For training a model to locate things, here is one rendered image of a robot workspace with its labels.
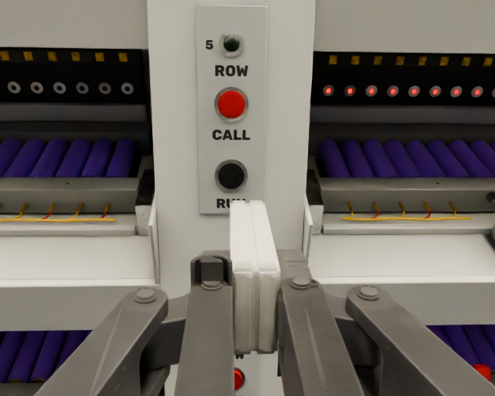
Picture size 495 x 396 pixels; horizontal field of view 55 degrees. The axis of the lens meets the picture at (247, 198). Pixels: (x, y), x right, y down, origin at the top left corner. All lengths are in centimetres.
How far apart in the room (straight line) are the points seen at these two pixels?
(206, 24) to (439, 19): 14
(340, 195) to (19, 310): 25
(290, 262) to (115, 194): 23
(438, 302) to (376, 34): 19
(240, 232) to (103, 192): 22
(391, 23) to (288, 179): 11
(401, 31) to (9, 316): 31
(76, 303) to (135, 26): 18
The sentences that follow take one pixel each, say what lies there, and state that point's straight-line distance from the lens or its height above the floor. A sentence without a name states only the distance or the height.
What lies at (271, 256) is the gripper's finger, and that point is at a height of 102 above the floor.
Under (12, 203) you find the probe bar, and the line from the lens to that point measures 41.
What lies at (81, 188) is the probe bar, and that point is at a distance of 38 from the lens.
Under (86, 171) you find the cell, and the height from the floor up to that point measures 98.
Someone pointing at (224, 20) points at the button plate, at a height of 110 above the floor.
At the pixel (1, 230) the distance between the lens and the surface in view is 39.
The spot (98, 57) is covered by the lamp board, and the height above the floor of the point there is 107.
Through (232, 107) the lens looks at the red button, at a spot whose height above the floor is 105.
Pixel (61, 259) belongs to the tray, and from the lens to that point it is 36.
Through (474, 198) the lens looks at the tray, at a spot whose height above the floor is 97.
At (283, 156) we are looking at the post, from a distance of 29.
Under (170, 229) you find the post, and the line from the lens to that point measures 31.
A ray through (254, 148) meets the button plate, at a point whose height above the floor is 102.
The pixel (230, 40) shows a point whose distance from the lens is 28.
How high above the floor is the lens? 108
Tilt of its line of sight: 17 degrees down
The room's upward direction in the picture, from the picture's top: 1 degrees clockwise
